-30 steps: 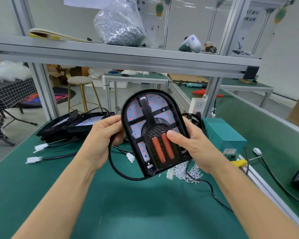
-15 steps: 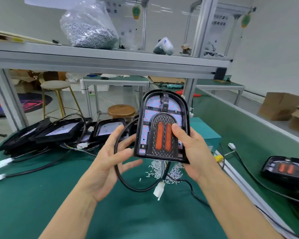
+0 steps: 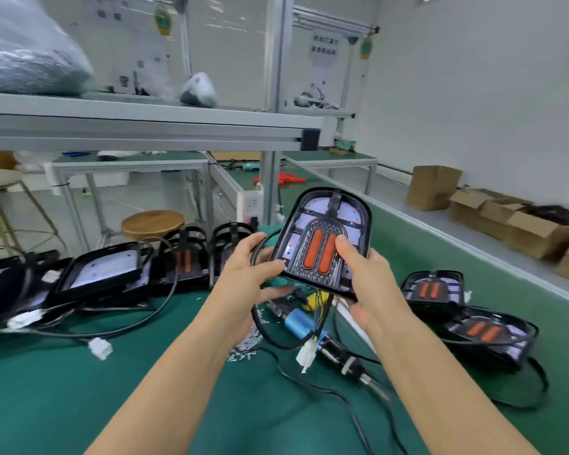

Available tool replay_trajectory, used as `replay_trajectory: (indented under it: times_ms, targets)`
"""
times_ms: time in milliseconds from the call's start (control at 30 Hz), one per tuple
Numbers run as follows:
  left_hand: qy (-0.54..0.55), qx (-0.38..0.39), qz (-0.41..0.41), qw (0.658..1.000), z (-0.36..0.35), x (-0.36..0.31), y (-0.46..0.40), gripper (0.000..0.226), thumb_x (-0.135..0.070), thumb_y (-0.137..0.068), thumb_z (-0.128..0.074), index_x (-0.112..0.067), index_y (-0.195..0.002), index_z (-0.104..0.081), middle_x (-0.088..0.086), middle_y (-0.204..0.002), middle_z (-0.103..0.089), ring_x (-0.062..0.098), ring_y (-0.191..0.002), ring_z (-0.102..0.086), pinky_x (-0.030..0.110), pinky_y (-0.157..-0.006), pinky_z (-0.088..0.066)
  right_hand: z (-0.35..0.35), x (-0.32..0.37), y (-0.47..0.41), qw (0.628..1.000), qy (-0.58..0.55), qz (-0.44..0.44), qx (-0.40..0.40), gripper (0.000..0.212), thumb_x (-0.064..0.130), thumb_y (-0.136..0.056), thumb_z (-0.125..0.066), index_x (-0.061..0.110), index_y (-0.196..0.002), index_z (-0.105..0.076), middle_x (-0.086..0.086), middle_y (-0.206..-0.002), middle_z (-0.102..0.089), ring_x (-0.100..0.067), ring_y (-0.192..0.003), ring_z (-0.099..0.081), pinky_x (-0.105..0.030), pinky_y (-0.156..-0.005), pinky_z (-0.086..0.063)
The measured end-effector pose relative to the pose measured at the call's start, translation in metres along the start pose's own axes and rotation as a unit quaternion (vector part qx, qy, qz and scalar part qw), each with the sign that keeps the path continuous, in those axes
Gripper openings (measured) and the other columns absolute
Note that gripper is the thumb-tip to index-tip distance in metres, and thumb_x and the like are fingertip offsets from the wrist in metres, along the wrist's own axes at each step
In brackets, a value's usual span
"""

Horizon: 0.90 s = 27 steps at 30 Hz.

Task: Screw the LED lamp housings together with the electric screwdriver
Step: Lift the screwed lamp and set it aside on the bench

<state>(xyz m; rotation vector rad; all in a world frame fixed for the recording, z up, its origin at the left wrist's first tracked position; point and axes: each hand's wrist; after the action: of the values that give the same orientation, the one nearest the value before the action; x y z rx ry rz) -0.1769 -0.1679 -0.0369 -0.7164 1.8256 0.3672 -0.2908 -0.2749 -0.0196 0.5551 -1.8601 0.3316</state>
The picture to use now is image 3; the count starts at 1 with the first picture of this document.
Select person's left hand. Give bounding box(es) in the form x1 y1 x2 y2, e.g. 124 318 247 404
204 232 295 342

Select person's right hand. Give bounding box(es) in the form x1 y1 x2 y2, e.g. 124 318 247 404
334 234 413 342

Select heap of small silver screws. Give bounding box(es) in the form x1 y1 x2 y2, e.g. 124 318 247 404
229 331 262 363

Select blue black electric screwdriver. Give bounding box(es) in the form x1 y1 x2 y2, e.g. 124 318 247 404
270 296 390 399

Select black cover orange strips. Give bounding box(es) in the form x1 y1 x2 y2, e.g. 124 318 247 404
298 217 347 281
156 227 212 290
211 221 259 281

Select stack of unassembled lamp housings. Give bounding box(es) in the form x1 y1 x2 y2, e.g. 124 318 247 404
0 240 162 361

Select person's right forearm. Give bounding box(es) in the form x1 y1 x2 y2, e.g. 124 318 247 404
365 317 542 455

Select person's left forearm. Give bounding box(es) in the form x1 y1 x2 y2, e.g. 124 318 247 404
85 317 243 455

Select white power strip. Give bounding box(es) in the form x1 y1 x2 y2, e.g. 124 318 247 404
239 179 265 222

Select round brown wooden stool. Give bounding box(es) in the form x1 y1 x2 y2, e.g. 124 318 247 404
121 210 186 241

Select red tool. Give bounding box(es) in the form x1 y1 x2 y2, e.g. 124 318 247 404
256 172 307 186

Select green workbench white legs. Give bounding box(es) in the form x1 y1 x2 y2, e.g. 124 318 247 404
284 149 379 195

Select small green workbench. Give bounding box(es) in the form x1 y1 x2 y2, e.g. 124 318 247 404
46 151 214 252

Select white handheld device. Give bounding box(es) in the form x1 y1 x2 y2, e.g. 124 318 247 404
180 73 219 108

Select round beige stool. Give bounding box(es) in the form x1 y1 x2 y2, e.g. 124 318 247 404
0 168 68 257

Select clear bag of screws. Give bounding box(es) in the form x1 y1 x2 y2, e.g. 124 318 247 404
0 0 96 95

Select aluminium shelf frame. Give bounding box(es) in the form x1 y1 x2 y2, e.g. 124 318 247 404
0 0 381 228

